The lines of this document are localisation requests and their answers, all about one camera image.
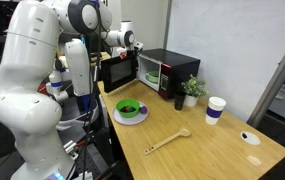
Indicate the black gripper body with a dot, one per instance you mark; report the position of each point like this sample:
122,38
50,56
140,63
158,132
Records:
132,56

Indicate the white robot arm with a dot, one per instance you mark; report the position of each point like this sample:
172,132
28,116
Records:
25,66

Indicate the bright green plastic bowl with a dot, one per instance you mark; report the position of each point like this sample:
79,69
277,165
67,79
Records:
132,115

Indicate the black plastic cup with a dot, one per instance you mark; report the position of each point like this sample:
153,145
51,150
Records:
179,101

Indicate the white paper cup blue band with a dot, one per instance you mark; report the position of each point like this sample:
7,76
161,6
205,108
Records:
214,111

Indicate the red black microwave oven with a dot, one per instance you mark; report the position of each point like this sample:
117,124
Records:
178,65

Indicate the dark toy food pieces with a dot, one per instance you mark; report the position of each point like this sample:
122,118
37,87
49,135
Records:
128,109

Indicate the purple toy grapes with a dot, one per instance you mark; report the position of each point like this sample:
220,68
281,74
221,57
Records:
143,109

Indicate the white blue articulated device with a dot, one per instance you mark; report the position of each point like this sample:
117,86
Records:
77,66

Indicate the pale lavender round plate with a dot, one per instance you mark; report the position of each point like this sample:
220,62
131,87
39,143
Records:
128,120

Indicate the small potted green plant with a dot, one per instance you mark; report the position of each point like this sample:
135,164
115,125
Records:
193,86

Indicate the wooden spoon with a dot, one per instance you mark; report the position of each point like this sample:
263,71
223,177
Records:
165,141

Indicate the grey metal frame beam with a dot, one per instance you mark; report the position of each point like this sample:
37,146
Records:
275,76

